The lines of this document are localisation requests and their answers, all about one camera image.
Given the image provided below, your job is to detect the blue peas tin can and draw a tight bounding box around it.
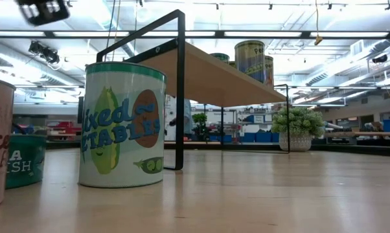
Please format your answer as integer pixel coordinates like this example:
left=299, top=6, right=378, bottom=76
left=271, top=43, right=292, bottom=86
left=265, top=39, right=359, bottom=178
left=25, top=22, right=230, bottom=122
left=234, top=39, right=266, bottom=84

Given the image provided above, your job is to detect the red tool cart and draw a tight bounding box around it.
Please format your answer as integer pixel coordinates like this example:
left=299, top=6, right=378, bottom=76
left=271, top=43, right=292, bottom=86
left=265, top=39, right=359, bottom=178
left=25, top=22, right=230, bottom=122
left=47, top=121, right=82, bottom=137

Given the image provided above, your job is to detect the small green background plant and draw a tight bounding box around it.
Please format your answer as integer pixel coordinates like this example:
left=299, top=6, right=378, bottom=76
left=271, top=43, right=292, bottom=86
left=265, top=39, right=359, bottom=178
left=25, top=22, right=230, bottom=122
left=192, top=112, right=209, bottom=142

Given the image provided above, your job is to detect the wooden shelf black metal frame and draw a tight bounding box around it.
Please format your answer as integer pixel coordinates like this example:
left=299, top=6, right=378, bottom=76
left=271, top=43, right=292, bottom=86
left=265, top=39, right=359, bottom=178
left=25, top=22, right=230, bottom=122
left=96, top=8, right=292, bottom=172

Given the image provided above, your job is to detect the black monitor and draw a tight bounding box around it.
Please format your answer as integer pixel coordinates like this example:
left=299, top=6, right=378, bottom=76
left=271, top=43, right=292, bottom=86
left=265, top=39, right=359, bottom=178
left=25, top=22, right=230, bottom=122
left=77, top=96, right=85, bottom=124

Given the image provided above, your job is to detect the black aluminium rig frame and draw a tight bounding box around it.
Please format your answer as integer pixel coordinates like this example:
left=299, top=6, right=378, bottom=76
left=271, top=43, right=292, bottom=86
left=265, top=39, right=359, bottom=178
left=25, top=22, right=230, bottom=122
left=45, top=140, right=390, bottom=159

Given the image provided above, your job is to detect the yellow hanging cord plug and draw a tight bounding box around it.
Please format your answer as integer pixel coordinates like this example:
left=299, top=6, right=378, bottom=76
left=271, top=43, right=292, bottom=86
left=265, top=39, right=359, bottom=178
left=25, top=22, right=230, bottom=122
left=314, top=0, right=324, bottom=46

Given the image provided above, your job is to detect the green potted plant white pot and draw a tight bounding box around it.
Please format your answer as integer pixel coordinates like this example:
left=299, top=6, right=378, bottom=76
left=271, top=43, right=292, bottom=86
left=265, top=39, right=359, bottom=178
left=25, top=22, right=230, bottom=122
left=271, top=105, right=326, bottom=153

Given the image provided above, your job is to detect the short teal tuna can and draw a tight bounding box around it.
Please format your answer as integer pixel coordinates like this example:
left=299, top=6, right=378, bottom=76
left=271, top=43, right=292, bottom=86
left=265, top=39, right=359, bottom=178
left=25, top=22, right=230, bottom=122
left=5, top=133, right=47, bottom=190

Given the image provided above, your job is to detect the wooden workbench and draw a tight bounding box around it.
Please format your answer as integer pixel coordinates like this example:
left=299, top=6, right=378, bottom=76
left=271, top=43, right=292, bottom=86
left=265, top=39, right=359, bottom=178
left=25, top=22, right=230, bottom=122
left=324, top=131, right=390, bottom=139

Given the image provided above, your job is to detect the person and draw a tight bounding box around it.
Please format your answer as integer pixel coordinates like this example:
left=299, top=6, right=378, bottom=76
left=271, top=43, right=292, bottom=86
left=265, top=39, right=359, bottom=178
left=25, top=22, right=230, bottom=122
left=168, top=98, right=193, bottom=142

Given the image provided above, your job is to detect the black ceiling-mounted device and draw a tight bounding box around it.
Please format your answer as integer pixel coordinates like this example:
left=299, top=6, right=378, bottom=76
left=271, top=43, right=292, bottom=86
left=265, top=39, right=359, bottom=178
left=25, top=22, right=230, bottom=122
left=28, top=40, right=62, bottom=65

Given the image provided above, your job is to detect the mixed vegetables tin can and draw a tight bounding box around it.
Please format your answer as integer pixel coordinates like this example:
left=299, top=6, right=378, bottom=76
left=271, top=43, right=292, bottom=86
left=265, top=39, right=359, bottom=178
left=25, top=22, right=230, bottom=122
left=78, top=61, right=168, bottom=189

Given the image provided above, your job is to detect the yellow label peas can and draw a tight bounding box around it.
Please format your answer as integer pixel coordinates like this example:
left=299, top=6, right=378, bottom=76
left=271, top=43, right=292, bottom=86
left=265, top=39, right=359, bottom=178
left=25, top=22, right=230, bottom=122
left=264, top=55, right=275, bottom=89

